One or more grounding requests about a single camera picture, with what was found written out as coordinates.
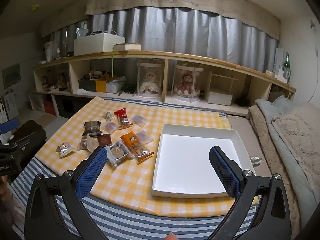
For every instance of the pink dress doll case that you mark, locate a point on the pink dress doll case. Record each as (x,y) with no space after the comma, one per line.
(186,83)

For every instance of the tissue box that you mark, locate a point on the tissue box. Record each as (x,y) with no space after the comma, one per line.
(115,86)

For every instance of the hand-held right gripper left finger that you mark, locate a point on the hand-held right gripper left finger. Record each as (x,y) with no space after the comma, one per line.
(91,172)

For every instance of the small green candy packet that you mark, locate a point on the small green candy packet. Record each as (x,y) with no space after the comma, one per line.
(108,115)

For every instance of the yellow box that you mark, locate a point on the yellow box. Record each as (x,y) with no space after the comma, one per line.
(101,86)

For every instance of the red snack packet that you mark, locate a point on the red snack packet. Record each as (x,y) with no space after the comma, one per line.
(122,117)

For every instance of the cream tufted blanket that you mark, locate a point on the cream tufted blanket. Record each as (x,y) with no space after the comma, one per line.
(297,130)

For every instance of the grey curtain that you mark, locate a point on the grey curtain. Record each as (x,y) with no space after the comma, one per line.
(175,30)

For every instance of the purple pastry frosted packet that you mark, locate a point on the purple pastry frosted packet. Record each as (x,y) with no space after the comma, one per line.
(139,119)
(144,137)
(110,126)

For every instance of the yellow checked tablecloth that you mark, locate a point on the yellow checked tablecloth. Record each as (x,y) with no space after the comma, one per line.
(140,180)

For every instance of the clear glass jar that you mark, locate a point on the clear glass jar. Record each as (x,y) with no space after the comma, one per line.
(50,51)

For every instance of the thick book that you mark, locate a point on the thick book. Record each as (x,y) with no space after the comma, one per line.
(127,47)

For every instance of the white printed paper bag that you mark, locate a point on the white printed paper bag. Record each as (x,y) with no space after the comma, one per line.
(11,106)

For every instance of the plain white frosted packet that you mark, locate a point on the plain white frosted packet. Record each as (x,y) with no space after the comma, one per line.
(91,142)

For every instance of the white storage box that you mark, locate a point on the white storage box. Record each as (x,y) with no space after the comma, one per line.
(220,98)

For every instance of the small wooden rack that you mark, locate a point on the small wooden rack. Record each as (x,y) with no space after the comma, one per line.
(225,78)

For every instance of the green glass bottle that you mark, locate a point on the green glass bottle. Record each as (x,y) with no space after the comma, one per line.
(287,62)

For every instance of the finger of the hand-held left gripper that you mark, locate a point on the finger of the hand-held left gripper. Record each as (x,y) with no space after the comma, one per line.
(15,148)
(8,126)

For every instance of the brown square snack packet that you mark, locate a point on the brown square snack packet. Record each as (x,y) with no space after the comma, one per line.
(104,140)

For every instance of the red box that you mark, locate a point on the red box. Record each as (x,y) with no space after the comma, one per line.
(50,108)

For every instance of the wooden shelf unit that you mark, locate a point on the wooden shelf unit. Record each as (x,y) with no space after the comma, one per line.
(190,56)

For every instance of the framed wall picture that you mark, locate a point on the framed wall picture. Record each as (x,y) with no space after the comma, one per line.
(11,76)

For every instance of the person's right hand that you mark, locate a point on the person's right hand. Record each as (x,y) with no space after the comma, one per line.
(171,236)

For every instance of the dark bag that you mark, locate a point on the dark bag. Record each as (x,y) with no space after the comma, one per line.
(32,132)

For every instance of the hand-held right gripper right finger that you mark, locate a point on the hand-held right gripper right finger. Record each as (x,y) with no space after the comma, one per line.
(225,172)

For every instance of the dark foil cake packet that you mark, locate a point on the dark foil cake packet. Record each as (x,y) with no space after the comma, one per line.
(92,128)

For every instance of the clear plastic wrapper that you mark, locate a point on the clear plastic wrapper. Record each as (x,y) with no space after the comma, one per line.
(255,160)

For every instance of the clear round pastry packet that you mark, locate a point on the clear round pastry packet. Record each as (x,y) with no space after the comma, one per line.
(117,153)

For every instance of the cookie print snack packet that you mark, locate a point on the cookie print snack packet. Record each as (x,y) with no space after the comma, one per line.
(65,148)

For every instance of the orange snack packet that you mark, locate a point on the orange snack packet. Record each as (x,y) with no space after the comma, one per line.
(135,143)

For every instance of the white cardboard tray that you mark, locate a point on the white cardboard tray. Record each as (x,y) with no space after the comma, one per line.
(190,160)

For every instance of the cream dress doll case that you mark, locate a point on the cream dress doll case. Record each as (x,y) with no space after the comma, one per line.
(150,80)

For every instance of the beige fleece blanket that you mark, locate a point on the beige fleece blanket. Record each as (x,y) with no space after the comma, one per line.
(272,160)

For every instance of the grey blue quilt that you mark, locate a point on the grey blue quilt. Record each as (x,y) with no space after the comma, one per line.
(295,160)

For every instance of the small dark pastry packet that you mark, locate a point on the small dark pastry packet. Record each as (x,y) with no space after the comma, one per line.
(81,145)

